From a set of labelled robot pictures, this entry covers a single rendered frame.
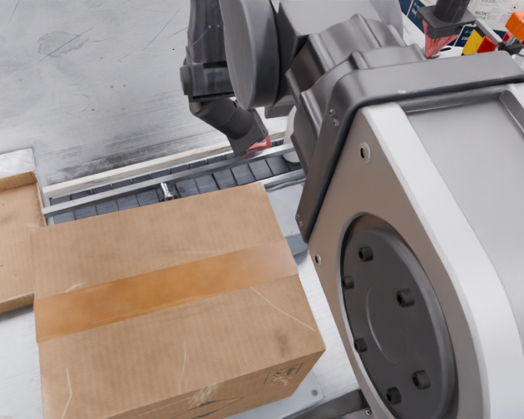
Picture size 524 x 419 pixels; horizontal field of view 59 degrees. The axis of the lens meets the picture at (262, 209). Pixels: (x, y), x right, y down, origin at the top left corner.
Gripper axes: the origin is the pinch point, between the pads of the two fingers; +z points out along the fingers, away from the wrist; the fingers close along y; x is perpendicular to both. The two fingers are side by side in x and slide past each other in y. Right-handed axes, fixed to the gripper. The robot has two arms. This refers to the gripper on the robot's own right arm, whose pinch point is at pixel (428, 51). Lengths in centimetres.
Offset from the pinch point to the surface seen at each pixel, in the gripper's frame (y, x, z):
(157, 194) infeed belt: 62, 8, 14
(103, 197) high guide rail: 71, 11, 5
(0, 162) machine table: 90, -13, 18
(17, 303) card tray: 90, 20, 16
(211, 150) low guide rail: 49, 3, 10
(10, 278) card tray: 91, 14, 18
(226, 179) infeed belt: 48, 9, 14
